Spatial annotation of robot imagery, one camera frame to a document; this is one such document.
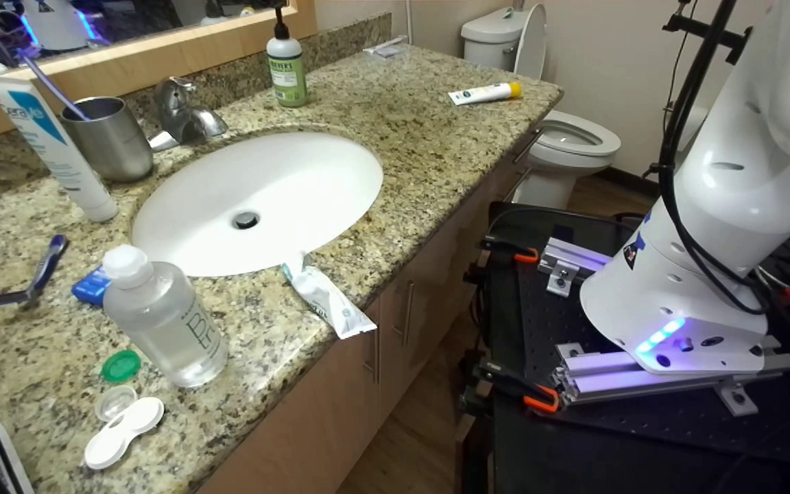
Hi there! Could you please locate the metal cup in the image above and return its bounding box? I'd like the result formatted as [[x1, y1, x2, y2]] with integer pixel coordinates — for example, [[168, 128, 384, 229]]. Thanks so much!
[[60, 96, 153, 182]]

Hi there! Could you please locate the white tube with yellow cap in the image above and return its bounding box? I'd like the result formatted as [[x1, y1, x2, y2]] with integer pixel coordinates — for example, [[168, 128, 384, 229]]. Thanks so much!
[[447, 82, 525, 107]]

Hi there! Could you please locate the green contact lens cap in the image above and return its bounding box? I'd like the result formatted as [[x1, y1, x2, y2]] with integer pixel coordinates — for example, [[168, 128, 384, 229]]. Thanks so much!
[[101, 348, 142, 385]]

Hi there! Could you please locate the crumpled toothpaste tube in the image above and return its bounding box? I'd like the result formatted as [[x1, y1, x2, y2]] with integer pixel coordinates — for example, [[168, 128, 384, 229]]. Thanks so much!
[[281, 260, 375, 340]]

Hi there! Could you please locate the white contact lens case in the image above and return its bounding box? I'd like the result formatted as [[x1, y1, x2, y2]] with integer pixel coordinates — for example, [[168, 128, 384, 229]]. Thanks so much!
[[83, 397, 164, 469]]

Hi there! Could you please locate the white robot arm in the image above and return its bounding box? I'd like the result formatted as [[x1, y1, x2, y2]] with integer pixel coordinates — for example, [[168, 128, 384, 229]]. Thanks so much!
[[580, 0, 790, 373]]

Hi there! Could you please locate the blue razor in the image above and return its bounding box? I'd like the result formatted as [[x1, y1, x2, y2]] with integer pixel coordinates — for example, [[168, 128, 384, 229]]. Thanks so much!
[[0, 233, 71, 307]]

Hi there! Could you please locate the white oval sink basin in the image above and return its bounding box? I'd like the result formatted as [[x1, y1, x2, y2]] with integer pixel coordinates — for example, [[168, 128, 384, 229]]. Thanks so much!
[[133, 133, 384, 277]]

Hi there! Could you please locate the small blue packet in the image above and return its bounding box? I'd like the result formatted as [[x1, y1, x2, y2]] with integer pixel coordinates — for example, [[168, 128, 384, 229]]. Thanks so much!
[[71, 268, 109, 307]]

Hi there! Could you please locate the wood framed mirror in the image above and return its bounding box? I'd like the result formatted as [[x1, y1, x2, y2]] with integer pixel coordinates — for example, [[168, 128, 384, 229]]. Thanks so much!
[[0, 0, 319, 148]]

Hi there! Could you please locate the chrome faucet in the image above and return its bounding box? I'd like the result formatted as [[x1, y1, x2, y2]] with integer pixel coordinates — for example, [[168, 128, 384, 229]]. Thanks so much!
[[148, 76, 229, 152]]

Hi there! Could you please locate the black robot cart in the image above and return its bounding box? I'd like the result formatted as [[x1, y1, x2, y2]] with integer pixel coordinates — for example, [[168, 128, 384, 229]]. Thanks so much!
[[470, 200, 790, 494]]

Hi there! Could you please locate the wooden vanity cabinet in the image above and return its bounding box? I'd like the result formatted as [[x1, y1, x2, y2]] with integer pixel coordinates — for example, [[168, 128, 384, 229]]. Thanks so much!
[[201, 104, 541, 494]]

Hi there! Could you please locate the orange black clamp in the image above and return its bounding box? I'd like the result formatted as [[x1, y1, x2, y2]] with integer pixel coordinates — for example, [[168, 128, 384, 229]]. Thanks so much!
[[481, 363, 562, 415]]

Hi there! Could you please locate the white blue cleanser tube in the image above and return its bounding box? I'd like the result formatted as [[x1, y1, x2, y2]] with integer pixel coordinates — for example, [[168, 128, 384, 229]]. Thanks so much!
[[0, 76, 118, 222]]

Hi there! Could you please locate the toothbrush in cup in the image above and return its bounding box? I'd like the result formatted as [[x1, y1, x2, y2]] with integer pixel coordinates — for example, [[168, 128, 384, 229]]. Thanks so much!
[[22, 56, 92, 120]]

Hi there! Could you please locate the clear plastic water bottle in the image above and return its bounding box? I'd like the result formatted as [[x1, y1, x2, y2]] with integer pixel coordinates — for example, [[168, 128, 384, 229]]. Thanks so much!
[[101, 244, 229, 389]]

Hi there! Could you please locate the white toilet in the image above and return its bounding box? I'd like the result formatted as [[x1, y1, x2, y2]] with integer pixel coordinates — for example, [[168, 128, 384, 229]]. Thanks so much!
[[459, 0, 626, 211]]

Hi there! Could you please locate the green label pump soap bottle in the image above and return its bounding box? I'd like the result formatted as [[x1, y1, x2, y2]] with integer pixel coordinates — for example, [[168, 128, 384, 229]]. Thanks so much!
[[267, 9, 310, 107]]

